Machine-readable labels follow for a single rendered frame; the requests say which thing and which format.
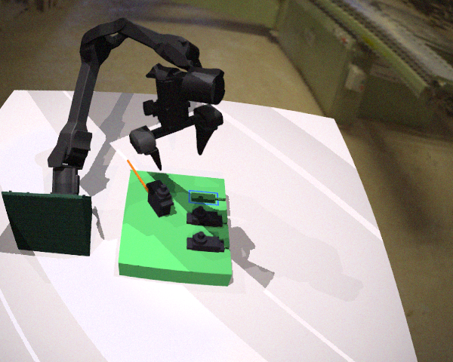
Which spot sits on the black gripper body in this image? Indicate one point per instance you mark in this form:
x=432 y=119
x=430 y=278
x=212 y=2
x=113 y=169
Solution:
x=173 y=118

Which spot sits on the green flat deck plate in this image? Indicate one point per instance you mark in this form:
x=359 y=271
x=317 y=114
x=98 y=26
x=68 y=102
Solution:
x=190 y=245

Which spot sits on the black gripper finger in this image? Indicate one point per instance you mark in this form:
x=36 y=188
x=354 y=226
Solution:
x=203 y=135
x=156 y=157

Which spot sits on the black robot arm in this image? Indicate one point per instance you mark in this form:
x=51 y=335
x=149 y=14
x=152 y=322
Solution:
x=197 y=85

